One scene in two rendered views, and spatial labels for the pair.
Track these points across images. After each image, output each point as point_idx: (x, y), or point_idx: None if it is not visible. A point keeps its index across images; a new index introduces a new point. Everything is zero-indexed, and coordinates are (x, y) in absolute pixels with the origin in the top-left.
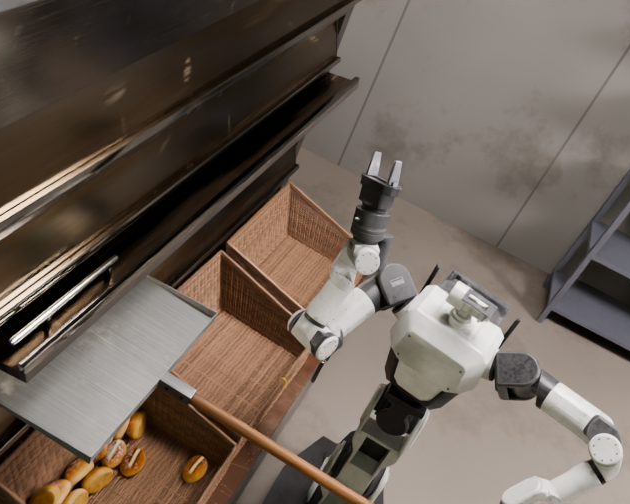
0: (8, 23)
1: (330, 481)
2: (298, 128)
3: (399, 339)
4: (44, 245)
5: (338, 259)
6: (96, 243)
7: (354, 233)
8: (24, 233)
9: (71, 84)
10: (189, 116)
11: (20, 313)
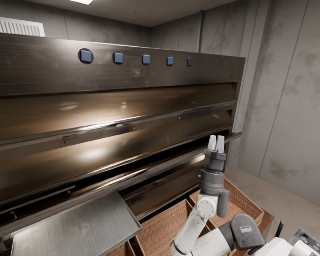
0: None
1: None
2: (205, 145)
3: None
4: (35, 174)
5: (196, 204)
6: (70, 178)
7: (198, 186)
8: (20, 166)
9: (17, 89)
10: (141, 133)
11: (21, 207)
